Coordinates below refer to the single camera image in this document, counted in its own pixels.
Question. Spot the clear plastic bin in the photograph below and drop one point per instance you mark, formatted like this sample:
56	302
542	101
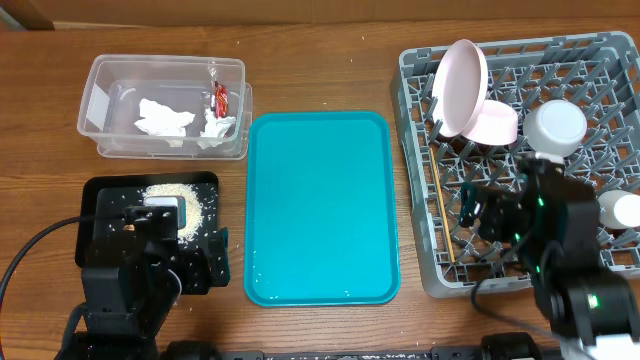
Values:
117	83

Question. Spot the black rail at table edge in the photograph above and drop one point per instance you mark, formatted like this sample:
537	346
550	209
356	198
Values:
350	355

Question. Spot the small white cup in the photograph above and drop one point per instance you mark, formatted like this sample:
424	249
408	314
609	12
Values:
619	209

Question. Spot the grey-green bowl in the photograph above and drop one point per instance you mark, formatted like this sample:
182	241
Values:
557	127

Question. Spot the pink bowl with rice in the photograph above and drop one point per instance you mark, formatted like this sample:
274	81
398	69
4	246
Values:
496	125

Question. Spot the large white plate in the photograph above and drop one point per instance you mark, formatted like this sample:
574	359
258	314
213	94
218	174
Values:
460	86

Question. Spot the pile of white rice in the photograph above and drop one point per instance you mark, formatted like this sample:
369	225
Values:
193	208

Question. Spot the wooden chopstick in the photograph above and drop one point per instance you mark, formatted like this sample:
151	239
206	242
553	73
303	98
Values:
442	208

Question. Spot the teal plastic tray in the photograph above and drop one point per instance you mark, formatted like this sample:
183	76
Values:
320	224

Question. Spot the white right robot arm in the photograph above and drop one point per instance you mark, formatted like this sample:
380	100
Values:
592	311

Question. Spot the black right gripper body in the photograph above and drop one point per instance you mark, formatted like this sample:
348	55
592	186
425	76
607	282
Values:
488	215

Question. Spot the red snack wrapper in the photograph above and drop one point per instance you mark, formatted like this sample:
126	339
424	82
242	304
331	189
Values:
220	100

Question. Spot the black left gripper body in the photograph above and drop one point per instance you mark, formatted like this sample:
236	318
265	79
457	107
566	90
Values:
191	273

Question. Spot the white napkin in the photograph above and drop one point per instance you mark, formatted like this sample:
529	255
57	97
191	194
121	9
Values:
160	120
215	129

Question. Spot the black tray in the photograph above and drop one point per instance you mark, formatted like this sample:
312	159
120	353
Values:
107	197

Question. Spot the grey dishwasher rack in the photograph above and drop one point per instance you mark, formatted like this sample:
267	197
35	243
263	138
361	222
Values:
599	72

